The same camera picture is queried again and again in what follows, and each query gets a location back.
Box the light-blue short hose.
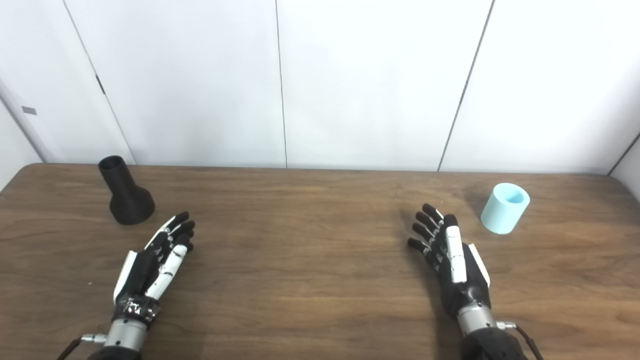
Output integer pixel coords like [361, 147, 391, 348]
[480, 182, 531, 235]

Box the black funnel-shaped nozzle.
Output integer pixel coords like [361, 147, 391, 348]
[98, 155, 156, 226]

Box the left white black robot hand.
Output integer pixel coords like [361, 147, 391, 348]
[113, 211, 196, 326]

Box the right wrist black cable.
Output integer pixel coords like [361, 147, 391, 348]
[496, 321, 545, 360]

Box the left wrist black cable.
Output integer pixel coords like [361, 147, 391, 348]
[56, 334, 108, 360]

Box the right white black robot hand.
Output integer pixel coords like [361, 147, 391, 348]
[406, 203, 493, 321]

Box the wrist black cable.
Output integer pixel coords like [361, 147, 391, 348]
[496, 321, 545, 360]
[56, 334, 108, 360]

